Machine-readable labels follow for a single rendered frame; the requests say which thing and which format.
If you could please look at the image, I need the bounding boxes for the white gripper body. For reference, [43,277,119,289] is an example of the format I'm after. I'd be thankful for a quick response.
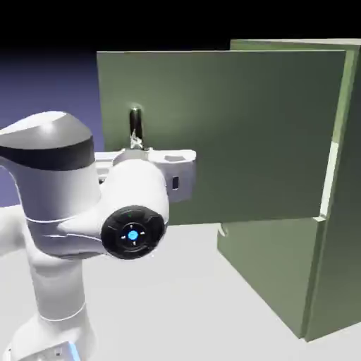
[94,148,197,184]

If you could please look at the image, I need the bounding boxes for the curved dark metal handle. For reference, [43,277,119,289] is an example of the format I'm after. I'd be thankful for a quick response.
[128,105,145,151]

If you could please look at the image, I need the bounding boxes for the large green cabinet door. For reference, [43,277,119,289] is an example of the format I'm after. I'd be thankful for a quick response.
[96,49,354,226]

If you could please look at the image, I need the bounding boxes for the small green cabinet door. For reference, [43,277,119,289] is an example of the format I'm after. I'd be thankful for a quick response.
[216,216,329,339]

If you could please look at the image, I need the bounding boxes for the green cabinet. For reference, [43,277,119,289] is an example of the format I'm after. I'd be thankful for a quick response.
[216,38,361,343]

